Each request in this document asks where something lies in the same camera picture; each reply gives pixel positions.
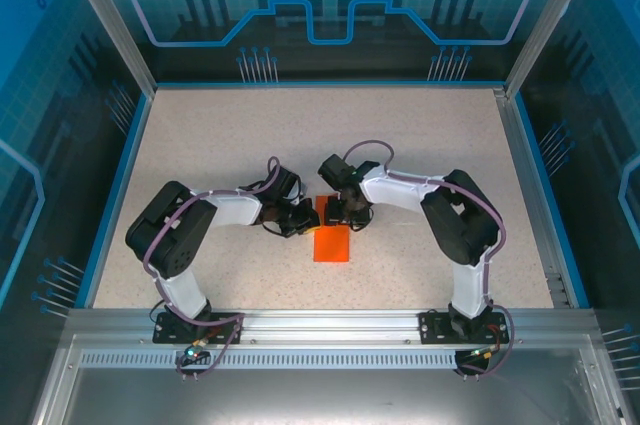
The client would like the orange paper sheet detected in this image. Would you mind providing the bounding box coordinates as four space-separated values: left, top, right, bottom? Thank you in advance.
312 192 353 265

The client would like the metal sheet platform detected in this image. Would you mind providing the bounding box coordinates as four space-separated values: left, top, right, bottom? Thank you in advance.
27 334 629 425

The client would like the blue table border strip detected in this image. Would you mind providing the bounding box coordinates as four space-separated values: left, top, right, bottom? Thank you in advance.
152 78 507 91
513 92 592 309
81 92 154 310

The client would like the left gripper thin motor wire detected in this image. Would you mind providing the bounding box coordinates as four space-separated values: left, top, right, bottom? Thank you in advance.
260 221 301 241

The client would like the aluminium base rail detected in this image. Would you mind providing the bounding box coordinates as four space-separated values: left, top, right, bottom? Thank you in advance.
67 308 599 346

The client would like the slotted aluminium cable duct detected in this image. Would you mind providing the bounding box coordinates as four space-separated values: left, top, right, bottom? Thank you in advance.
78 350 464 370

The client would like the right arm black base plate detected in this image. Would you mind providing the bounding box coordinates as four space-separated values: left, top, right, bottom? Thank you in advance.
418 310 507 345

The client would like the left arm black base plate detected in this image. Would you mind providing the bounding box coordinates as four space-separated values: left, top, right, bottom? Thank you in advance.
152 311 246 345

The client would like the left cable connector with LED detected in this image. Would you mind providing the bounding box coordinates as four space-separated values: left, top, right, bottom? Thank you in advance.
180 338 210 365

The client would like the cable connector with led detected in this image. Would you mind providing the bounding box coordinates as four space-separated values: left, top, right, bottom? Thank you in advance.
180 338 210 365
467 342 504 362

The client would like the aluminium side rail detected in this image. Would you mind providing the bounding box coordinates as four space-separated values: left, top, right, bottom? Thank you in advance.
492 86 574 310

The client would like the right cable connector with LED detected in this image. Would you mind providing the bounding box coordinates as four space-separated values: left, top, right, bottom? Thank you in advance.
467 342 504 362

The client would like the aluminium frame post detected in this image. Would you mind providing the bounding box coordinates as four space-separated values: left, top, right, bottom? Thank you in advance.
56 0 157 95
503 0 605 99

